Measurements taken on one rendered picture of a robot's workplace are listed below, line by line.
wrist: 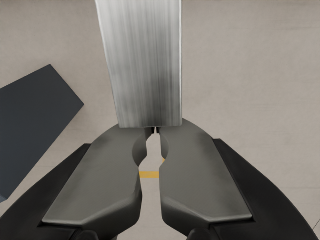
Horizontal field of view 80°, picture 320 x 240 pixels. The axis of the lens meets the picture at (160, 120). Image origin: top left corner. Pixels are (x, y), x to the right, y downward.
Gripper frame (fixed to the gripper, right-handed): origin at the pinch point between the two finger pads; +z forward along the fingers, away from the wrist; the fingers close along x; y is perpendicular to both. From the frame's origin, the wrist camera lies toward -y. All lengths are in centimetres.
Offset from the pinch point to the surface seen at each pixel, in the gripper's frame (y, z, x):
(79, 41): 5, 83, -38
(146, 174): 91, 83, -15
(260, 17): 0, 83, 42
